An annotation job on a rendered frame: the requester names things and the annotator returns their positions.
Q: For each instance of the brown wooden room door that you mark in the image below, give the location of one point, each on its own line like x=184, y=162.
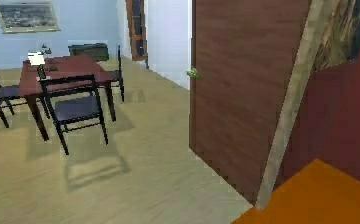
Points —
x=241, y=93

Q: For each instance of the dark red wooden table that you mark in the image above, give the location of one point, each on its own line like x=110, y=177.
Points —
x=68, y=75

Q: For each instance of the black chair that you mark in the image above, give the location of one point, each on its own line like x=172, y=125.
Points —
x=117, y=75
x=75, y=108
x=1, y=95

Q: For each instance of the dark green chest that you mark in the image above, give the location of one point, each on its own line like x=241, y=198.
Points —
x=89, y=52

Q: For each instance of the small dark object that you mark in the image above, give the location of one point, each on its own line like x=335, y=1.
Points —
x=47, y=50

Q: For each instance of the framed landscape picture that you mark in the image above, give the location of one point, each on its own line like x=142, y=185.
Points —
x=26, y=16

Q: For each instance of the brown wooden shelf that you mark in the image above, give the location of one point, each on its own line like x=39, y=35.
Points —
x=137, y=30

